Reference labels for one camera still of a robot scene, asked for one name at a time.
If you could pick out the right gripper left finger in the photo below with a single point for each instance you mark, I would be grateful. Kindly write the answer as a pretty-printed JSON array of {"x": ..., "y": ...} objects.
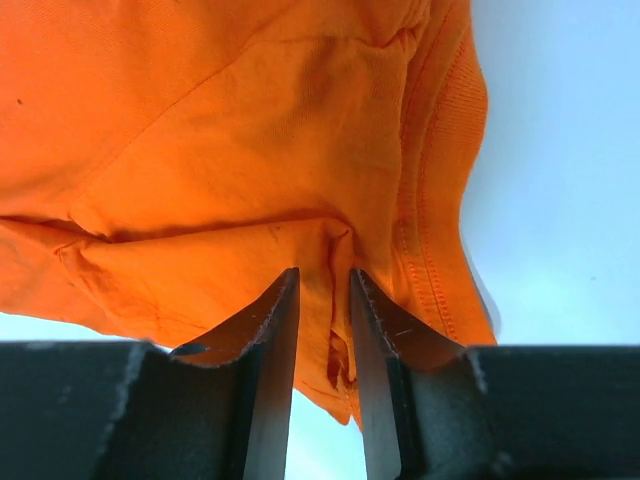
[{"x": 217, "y": 407}]

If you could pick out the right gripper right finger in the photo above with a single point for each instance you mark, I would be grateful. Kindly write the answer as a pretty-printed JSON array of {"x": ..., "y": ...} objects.
[{"x": 434, "y": 409}]

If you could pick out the orange t shirt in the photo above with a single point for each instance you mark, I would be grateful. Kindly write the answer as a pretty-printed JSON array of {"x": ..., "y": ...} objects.
[{"x": 162, "y": 162}]

